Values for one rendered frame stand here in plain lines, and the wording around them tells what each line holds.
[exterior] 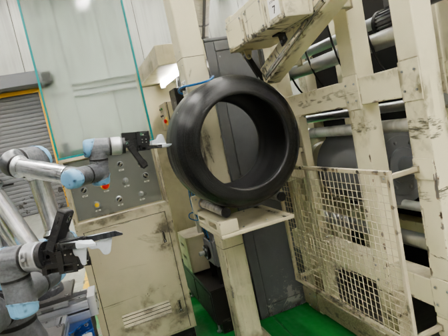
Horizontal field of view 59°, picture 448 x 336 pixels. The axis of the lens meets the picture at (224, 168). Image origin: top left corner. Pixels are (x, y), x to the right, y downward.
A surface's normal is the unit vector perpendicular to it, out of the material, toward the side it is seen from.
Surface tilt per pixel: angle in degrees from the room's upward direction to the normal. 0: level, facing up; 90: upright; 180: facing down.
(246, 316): 90
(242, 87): 79
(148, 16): 90
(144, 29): 90
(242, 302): 90
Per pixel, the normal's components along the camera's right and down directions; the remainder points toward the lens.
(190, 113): -0.40, -0.28
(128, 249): 0.34, 0.04
